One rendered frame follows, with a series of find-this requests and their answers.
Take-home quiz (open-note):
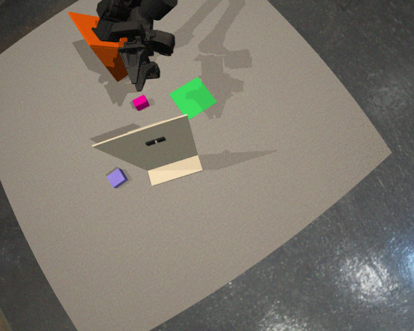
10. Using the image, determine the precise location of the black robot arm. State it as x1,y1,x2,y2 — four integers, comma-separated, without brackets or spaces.
91,0,178,56

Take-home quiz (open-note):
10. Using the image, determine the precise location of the beige panel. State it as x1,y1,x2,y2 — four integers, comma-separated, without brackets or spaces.
92,114,202,186

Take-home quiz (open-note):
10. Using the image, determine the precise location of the magenta rectangular block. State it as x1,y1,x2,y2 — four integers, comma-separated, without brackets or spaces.
132,95,150,111

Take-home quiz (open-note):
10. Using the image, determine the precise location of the green flat square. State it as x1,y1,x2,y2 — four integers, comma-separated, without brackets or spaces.
169,77,217,120

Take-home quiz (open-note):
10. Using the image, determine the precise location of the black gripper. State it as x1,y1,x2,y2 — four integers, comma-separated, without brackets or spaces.
110,20,161,92

